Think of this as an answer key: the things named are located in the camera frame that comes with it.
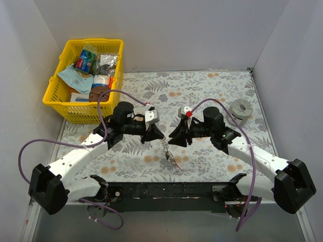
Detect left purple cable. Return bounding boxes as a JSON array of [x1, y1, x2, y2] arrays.
[[18, 89, 152, 230]]

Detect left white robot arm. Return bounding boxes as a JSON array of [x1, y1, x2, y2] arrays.
[[28, 101, 164, 215]]

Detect yellow plastic basket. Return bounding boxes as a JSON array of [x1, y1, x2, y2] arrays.
[[42, 38, 124, 124]]

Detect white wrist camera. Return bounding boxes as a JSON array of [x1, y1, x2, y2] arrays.
[[178, 106, 192, 128], [144, 106, 159, 125]]

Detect grey paper wrapped roll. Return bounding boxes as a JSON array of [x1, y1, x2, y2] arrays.
[[229, 99, 253, 127]]

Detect purple cable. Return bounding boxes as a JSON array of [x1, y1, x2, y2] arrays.
[[191, 98, 263, 232], [18, 89, 152, 230]]

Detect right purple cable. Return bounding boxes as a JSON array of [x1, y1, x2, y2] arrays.
[[191, 98, 263, 232]]

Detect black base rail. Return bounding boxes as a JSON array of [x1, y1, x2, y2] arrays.
[[78, 180, 260, 214]]

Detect light blue paper pouch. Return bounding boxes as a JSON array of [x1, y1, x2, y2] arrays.
[[58, 65, 94, 94]]

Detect green snack packet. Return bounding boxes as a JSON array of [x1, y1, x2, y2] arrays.
[[80, 43, 97, 62]]

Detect floral table mat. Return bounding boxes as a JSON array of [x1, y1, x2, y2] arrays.
[[74, 71, 276, 182]]

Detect silver foil bag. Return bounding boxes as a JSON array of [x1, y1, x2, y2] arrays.
[[97, 54, 118, 76]]

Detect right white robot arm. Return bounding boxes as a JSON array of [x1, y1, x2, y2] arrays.
[[169, 106, 316, 214]]

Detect white blue box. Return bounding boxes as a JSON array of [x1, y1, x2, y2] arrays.
[[70, 92, 89, 102]]

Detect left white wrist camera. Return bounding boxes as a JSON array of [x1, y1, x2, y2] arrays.
[[144, 106, 159, 125]]

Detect red blue snack pack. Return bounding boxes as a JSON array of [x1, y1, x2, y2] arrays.
[[74, 57, 92, 74]]

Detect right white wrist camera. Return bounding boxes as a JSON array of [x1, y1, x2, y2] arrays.
[[178, 106, 192, 128]]

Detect metal disc keyring holder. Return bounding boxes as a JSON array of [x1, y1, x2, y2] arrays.
[[160, 137, 176, 165]]

